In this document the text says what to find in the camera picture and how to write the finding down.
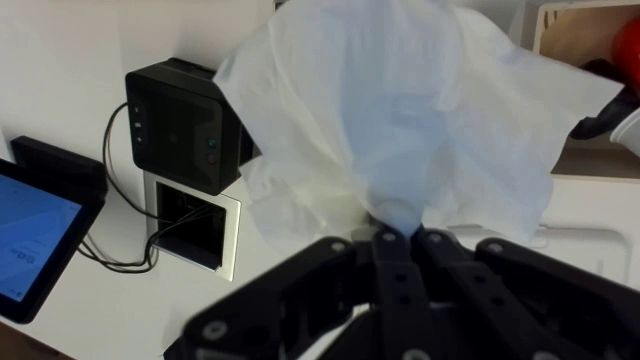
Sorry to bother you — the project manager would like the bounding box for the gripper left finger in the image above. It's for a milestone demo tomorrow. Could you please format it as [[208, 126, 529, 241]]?
[[163, 226, 435, 360]]

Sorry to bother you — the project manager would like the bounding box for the white cup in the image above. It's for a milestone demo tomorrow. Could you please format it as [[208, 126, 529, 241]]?
[[609, 107, 640, 158]]

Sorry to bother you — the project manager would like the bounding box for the black box device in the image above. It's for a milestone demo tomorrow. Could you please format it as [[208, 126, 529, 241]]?
[[125, 57, 261, 197]]

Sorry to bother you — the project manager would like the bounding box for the black tablet with blue screen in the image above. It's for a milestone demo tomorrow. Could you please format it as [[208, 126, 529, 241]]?
[[0, 135, 109, 325]]

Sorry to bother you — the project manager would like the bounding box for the black curved object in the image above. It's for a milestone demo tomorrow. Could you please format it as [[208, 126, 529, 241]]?
[[569, 59, 640, 141]]

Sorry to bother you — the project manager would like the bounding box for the wooden box shelf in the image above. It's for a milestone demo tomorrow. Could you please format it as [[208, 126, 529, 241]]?
[[532, 0, 640, 183]]

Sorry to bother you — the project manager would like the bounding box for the silver cable port frame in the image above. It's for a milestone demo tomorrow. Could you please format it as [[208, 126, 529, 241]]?
[[143, 170, 242, 282]]

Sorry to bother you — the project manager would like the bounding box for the red object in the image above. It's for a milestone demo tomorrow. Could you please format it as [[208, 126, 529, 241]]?
[[612, 17, 640, 91]]

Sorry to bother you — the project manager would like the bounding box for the black cable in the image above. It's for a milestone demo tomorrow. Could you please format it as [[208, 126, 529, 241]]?
[[76, 102, 216, 274]]

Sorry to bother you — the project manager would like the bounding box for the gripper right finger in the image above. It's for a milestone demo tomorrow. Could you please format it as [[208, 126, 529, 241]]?
[[411, 227, 640, 360]]

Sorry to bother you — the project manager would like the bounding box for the white paper napkin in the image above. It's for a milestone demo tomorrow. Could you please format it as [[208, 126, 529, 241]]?
[[212, 0, 625, 251]]

